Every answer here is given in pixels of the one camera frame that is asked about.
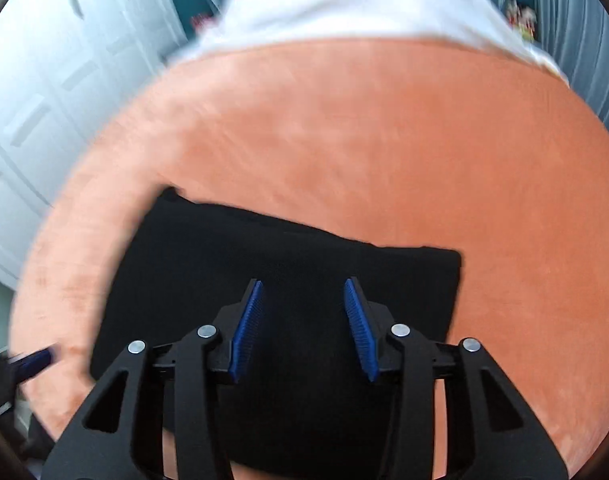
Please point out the black pants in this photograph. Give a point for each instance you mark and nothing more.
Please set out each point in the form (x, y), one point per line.
(304, 310)

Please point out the red dressed doll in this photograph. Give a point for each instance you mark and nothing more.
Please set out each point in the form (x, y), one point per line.
(511, 11)

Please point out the two dolls on nightstand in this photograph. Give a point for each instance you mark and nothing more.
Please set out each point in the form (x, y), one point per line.
(527, 19)

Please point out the orange plush blanket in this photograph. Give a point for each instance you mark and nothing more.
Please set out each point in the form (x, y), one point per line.
(384, 160)

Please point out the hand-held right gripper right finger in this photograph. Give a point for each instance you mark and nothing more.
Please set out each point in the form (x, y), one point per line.
(360, 330)

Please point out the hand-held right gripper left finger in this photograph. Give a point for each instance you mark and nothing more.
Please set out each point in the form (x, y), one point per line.
(244, 335)

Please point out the grey blue curtain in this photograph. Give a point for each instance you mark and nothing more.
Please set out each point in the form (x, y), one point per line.
(584, 35)

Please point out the white wardrobe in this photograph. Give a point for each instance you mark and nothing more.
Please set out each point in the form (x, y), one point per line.
(59, 85)

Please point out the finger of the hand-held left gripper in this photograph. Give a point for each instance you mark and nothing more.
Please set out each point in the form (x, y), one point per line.
(34, 360)

